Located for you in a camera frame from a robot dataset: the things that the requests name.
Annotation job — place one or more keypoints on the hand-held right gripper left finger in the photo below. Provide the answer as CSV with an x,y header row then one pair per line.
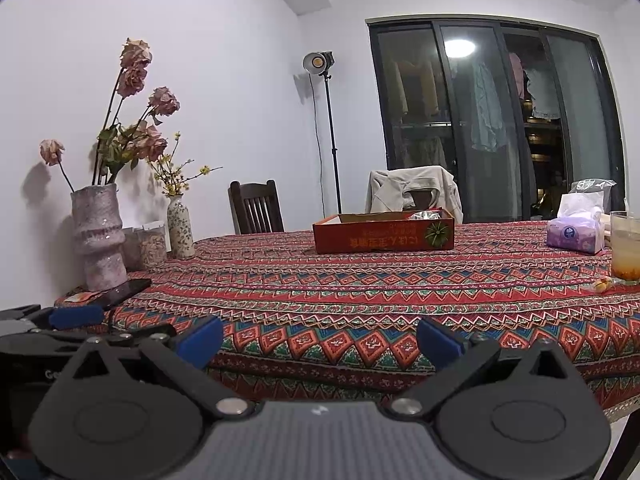
x,y
202,340

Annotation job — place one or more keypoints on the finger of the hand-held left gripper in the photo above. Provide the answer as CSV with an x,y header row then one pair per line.
x,y
75,316
50,341

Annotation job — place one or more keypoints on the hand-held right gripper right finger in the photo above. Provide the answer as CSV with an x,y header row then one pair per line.
x,y
440,342

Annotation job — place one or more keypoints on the red cardboard box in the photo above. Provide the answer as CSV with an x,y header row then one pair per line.
x,y
380,237

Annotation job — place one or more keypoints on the pile of snack packets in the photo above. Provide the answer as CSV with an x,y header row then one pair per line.
x,y
425,215

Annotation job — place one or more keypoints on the small orange packet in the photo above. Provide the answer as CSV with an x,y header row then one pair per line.
x,y
82,296

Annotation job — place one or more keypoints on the black smartphone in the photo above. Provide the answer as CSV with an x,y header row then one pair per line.
x,y
125,292

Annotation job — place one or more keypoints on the large grey ceramic vase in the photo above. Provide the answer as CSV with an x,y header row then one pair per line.
x,y
97,240

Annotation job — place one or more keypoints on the glass storage jar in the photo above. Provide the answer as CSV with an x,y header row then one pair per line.
x,y
152,250
131,252

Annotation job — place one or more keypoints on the red patterned tablecloth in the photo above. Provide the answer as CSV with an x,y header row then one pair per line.
x,y
350,285

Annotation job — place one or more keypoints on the small floral vase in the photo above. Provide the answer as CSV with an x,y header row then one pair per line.
x,y
180,230

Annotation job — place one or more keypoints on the dark wooden chair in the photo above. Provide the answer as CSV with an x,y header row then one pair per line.
x,y
255,210

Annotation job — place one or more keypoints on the wooden chair with jacket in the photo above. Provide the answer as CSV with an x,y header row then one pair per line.
x,y
422,200

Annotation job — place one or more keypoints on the yellow flower sprigs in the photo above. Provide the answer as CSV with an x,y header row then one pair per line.
x,y
172,187

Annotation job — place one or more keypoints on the chair with beige jacket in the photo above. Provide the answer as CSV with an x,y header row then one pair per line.
x,y
390,190

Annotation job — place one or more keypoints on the purple tissue pack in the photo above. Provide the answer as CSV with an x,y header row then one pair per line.
x,y
570,235

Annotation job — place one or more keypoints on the small wrapped candy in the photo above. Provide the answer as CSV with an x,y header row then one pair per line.
x,y
602,285

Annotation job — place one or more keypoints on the cream lace undercloth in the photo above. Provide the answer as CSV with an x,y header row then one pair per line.
x,y
625,410

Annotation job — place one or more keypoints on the clear bag of yellow bread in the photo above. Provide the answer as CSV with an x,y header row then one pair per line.
x,y
606,230

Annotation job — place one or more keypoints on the glass cup with drink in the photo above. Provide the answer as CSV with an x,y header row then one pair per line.
x,y
625,250

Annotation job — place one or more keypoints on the wooden table leg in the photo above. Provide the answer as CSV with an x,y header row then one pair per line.
x,y
624,455

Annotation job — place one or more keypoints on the clear plastic bag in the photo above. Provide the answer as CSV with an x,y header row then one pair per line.
x,y
595,187

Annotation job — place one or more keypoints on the sliding glass door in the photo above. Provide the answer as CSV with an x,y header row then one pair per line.
x,y
480,125

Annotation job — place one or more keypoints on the dried pink flowers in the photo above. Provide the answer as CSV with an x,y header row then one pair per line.
x,y
135,52

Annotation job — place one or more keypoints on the studio light on stand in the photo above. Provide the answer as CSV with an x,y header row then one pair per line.
x,y
317,62

